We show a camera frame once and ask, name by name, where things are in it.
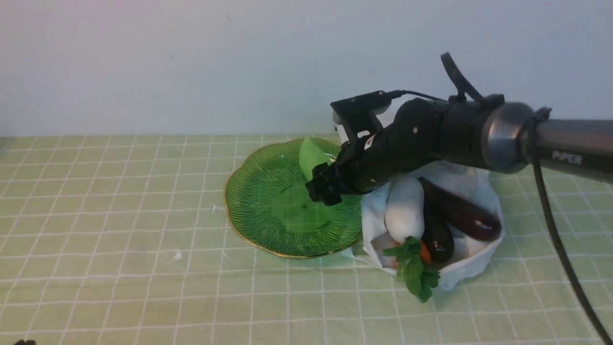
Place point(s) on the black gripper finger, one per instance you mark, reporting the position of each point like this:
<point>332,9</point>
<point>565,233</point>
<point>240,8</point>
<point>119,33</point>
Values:
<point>324,173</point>

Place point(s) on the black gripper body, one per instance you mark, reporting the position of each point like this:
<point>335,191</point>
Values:
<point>408,143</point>

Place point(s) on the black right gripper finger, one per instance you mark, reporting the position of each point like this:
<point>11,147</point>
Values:
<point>327,192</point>

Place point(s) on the light green cucumber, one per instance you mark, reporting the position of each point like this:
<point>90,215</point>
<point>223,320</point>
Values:
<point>316,151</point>

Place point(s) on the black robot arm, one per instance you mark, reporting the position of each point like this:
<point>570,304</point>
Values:
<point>491,134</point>

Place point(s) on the white cloth bag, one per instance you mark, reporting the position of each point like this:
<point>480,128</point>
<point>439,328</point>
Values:
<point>470,258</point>

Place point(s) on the green glass plate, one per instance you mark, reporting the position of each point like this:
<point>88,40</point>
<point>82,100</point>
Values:
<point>269,207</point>

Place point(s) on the white radish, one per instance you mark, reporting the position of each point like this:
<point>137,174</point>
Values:
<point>404,209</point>

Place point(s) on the dark purple eggplant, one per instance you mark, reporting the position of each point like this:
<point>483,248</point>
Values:
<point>472,220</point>

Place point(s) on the orange carrot with leaves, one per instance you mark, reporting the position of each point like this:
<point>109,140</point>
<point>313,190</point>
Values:
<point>417,274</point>

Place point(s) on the green checkered tablecloth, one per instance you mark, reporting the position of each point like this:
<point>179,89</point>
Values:
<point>123,240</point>

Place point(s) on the dark object at corner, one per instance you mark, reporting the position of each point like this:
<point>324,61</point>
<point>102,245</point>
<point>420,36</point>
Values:
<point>26,342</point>

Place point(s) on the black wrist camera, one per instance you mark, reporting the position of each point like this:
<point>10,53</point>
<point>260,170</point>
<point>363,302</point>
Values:
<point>359,113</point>

